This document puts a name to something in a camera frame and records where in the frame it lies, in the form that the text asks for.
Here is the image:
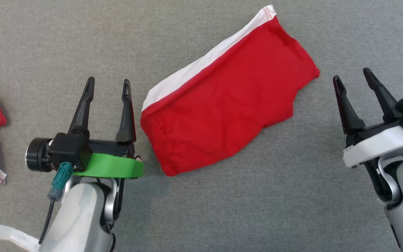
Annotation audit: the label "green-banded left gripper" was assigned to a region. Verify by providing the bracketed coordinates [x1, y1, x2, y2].
[68, 76, 144, 180]

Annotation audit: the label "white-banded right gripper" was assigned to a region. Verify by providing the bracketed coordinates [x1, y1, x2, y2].
[333, 68, 403, 169]

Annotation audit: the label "teal plug camera cable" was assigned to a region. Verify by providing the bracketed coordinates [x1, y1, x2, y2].
[38, 162, 73, 245]

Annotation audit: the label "red shorts with white stripe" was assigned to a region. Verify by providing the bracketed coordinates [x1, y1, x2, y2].
[140, 5, 320, 177]

